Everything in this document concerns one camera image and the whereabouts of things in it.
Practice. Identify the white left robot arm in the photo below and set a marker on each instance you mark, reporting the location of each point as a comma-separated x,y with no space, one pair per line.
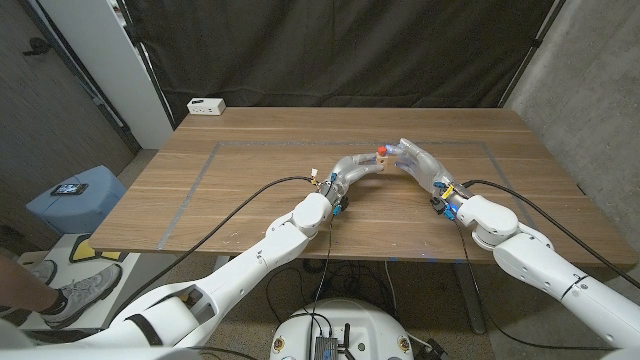
245,260

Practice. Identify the white power strip box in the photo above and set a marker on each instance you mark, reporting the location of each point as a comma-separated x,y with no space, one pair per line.
206,106

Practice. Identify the blue stool with phone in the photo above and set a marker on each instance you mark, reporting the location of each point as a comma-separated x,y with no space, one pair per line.
85,212

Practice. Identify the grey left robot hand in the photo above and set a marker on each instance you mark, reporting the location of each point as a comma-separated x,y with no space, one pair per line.
350,172

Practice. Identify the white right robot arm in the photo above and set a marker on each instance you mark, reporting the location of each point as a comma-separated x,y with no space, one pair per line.
545,255

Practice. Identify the grey module on torso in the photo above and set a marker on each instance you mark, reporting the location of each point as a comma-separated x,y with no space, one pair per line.
325,348

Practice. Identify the black smartphone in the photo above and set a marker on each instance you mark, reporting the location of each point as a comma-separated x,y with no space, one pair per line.
69,189

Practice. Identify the yellow black floor pedal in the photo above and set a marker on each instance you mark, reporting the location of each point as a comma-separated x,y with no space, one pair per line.
82,250

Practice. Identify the black backdrop curtain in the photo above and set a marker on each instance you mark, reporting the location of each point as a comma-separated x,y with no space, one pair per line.
350,50

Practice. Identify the white pillar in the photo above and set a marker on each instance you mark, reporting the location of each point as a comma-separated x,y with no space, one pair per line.
110,65

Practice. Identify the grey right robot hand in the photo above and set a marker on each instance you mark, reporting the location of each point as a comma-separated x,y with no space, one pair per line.
425,165

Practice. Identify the white floor platform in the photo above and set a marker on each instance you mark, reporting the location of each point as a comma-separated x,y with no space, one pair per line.
145,280

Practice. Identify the person's bare leg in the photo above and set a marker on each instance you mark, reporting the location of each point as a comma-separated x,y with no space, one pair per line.
20,285

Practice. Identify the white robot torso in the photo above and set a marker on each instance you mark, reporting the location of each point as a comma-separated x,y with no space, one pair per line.
345,317

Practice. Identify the grey black sneaker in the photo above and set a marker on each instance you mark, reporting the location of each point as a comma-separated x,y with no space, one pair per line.
44,271
82,295

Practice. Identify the grey table leg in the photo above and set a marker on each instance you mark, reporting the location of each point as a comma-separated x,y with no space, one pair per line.
470,300

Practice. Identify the red-headed screw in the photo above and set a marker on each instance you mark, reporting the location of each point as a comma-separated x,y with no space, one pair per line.
382,150

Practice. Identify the black backdrop stand pole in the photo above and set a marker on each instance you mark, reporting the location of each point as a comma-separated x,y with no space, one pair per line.
536,44
150,75

